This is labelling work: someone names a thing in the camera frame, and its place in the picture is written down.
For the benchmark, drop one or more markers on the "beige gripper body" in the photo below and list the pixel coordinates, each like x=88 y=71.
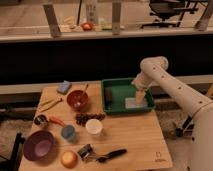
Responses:
x=139 y=96

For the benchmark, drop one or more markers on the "green plastic tray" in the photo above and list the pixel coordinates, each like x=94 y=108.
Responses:
x=114 y=93

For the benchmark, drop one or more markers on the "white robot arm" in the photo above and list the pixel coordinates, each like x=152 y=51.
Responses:
x=198 y=106

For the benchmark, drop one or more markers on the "white cup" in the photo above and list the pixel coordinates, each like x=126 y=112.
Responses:
x=94 y=127

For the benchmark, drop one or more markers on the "wooden spoon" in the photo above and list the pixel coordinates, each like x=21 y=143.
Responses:
x=84 y=91

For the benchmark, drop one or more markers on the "red bowl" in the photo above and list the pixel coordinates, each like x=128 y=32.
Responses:
x=77 y=99

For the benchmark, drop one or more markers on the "blue sponge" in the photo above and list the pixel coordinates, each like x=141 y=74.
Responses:
x=64 y=87

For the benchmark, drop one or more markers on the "black binder clip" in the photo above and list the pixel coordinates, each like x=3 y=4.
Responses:
x=86 y=153

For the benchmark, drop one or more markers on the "blue cup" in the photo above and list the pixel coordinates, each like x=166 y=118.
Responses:
x=68 y=132

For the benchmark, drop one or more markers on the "red round object on shelf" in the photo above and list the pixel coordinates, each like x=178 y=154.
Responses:
x=87 y=26

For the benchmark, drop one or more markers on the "orange carrot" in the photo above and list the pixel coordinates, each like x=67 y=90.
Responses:
x=56 y=121

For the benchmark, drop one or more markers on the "black office chair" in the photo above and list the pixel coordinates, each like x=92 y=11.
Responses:
x=164 y=10

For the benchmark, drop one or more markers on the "orange fruit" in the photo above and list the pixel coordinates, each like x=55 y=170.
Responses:
x=69 y=159

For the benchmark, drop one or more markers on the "small metal cup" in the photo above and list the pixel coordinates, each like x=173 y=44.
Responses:
x=41 y=121

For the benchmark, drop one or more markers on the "purple bowl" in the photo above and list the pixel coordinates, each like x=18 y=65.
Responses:
x=38 y=145

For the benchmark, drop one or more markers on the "black chair at left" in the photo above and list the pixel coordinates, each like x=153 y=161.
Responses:
x=9 y=164

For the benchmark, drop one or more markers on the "black handled utensil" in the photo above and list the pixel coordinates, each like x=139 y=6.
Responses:
x=111 y=155

